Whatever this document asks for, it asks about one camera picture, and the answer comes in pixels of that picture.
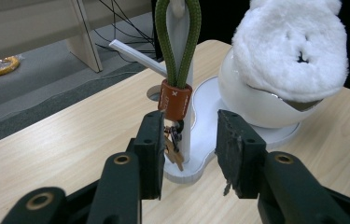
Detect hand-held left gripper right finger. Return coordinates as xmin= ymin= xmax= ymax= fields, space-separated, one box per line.
xmin=214 ymin=108 xmax=350 ymax=224

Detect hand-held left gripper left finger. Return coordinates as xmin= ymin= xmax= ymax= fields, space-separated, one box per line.
xmin=87 ymin=110 xmax=166 ymax=224

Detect white key stand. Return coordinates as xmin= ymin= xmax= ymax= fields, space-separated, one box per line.
xmin=108 ymin=0 xmax=301 ymax=185

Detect white ceramic bowl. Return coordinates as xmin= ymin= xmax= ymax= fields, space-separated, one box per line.
xmin=217 ymin=48 xmax=324 ymax=130

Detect green cord keychain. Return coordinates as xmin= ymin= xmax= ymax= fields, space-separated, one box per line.
xmin=155 ymin=0 xmax=203 ymax=173

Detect white plush bear pouch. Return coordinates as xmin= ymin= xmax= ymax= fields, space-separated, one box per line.
xmin=231 ymin=0 xmax=350 ymax=104

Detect beige wooden desk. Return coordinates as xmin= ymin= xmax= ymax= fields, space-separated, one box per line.
xmin=0 ymin=0 xmax=152 ymax=74

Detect grey table cable grommet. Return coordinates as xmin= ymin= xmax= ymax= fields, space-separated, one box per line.
xmin=147 ymin=84 xmax=165 ymax=103

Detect black floor cables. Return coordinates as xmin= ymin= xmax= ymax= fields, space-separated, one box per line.
xmin=93 ymin=0 xmax=159 ymax=62

